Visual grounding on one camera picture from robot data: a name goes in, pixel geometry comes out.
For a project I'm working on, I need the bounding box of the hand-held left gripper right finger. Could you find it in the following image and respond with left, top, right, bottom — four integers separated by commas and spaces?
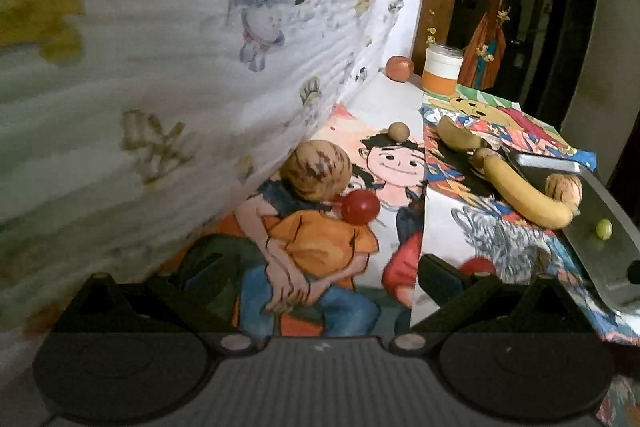
389, 253, 597, 356

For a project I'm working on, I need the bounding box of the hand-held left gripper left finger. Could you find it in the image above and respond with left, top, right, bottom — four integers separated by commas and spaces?
61, 251, 266, 356

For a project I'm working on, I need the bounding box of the dark greenish banana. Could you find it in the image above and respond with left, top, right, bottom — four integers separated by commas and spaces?
437, 115, 488, 152

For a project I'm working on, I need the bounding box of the metal tray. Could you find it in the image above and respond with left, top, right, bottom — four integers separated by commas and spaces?
507, 152, 640, 315

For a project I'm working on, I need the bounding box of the red cherry tomato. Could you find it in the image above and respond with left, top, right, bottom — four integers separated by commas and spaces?
341, 189, 382, 226
459, 256, 497, 278

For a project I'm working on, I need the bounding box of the colourful comic drawing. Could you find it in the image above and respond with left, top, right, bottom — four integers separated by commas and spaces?
419, 107, 640, 348

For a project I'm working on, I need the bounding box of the yellow banana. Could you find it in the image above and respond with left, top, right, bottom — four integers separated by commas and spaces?
483, 154, 581, 230

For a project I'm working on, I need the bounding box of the cartoon people drawing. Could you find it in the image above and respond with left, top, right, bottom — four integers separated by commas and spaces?
170, 104, 427, 338

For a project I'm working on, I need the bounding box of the large brown walnut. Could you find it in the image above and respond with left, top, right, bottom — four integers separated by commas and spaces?
280, 140, 353, 202

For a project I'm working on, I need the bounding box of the small brown walnut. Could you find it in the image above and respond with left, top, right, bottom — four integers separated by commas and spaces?
545, 173, 584, 208

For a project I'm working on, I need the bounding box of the yellow bear drawing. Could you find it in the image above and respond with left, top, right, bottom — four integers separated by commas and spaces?
424, 86, 561, 142

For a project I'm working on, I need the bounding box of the white and orange jar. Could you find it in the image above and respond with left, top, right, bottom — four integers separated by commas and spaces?
422, 44, 465, 96

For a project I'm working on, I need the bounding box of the reddish orange apple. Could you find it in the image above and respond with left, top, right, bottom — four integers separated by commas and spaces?
385, 55, 415, 83

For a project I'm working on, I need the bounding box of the white printed cloth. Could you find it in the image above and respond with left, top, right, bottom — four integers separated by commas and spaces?
0, 0, 414, 338

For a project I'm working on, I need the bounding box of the yellow flower twig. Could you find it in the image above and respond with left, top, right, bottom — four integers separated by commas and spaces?
425, 7, 513, 62

